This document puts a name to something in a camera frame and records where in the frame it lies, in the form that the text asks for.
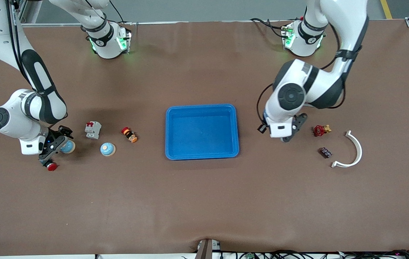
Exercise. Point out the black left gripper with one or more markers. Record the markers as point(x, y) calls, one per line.
point(262, 128)

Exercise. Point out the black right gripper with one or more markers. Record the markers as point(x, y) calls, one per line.
point(64, 131)

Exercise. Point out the blue bell cream button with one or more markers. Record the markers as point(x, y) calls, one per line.
point(70, 147)
point(107, 149)

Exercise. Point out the dark printed electrolytic capacitor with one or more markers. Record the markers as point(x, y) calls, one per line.
point(325, 152)

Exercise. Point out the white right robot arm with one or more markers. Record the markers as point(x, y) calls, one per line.
point(10, 118)

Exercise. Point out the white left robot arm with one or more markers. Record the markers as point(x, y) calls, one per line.
point(291, 97)

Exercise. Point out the blue plastic tray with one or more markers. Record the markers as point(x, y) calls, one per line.
point(201, 133)

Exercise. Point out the red mushroom push button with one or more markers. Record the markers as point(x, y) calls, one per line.
point(51, 166)

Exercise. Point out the white red circuit breaker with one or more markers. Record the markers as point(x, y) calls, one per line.
point(93, 130)

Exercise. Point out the white curved plastic piece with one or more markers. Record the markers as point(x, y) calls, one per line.
point(360, 153)

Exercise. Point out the orange red push button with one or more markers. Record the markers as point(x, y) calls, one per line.
point(129, 135)

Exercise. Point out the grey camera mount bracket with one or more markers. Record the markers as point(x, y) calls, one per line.
point(206, 250)

